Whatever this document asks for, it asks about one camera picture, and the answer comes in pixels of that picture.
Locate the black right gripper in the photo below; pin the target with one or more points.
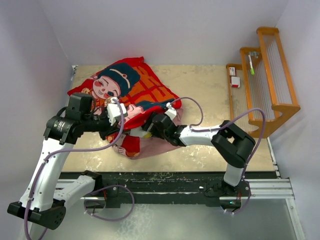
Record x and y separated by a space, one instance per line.
148 123

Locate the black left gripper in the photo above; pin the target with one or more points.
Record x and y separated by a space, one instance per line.
109 129

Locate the pink pillow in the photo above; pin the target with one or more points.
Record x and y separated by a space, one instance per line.
135 144

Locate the red embroidered pillowcase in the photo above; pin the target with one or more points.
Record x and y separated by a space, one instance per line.
132 81

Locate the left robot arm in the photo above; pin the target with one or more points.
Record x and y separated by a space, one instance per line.
41 204

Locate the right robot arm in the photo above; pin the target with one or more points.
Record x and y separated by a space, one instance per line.
233 144

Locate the wooden tiered rack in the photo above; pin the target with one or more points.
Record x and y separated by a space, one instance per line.
270 89

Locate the white green pen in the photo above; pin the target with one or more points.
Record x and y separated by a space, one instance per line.
252 71

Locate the grey clip on rack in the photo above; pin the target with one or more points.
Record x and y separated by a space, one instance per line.
254 54

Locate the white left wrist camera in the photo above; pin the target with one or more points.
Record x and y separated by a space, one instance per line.
114 108

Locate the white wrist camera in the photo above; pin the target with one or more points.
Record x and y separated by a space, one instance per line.
170 111
114 108

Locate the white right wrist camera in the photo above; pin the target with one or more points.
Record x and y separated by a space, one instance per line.
170 111

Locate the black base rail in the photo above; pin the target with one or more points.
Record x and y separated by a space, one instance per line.
169 188

